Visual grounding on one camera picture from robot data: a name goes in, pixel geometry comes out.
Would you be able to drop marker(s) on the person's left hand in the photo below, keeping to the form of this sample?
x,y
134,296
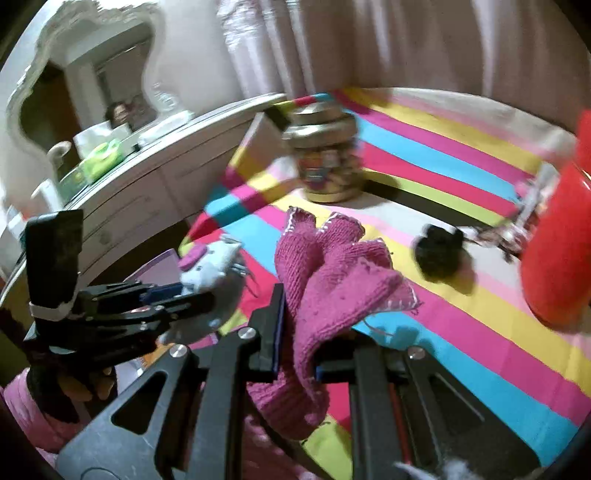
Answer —
x,y
102,383

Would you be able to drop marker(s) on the white dresser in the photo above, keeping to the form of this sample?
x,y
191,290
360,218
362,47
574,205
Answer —
x,y
129,203

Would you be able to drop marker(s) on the white cat plush toy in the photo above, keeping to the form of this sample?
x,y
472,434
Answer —
x,y
207,267

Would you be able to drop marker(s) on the magenta knitted hat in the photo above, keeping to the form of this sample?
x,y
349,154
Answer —
x,y
332,286

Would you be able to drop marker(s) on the person's pink garment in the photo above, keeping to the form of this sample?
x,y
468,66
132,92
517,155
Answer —
x,y
32,424

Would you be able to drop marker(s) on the glass jar with gold lid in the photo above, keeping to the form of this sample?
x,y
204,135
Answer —
x,y
328,170

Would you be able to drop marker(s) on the person's left forearm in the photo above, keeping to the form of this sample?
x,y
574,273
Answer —
x,y
48,392

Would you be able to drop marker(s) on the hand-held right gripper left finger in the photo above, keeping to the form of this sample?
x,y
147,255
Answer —
x,y
272,332

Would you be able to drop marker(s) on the white flat box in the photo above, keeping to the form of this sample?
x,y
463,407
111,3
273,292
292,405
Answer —
x,y
164,127

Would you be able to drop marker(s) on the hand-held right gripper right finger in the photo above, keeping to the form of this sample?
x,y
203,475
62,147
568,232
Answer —
x,y
369,369

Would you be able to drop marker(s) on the green plush toy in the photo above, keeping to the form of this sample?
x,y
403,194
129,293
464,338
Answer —
x,y
99,159

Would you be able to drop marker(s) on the white tissue box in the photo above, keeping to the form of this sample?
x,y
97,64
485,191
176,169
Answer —
x,y
99,136

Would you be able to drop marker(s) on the rainbow striped tablecloth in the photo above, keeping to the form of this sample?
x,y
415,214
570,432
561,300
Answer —
x,y
461,323

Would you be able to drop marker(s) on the purple storage box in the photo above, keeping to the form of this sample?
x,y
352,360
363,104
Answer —
x,y
161,265

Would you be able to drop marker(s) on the white ornate framed mirror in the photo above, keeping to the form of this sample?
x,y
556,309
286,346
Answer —
x,y
92,69

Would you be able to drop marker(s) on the red thermos flask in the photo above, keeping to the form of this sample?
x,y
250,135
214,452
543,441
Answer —
x,y
563,258

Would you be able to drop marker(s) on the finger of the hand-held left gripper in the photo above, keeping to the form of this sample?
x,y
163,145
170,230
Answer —
x,y
138,291
152,318

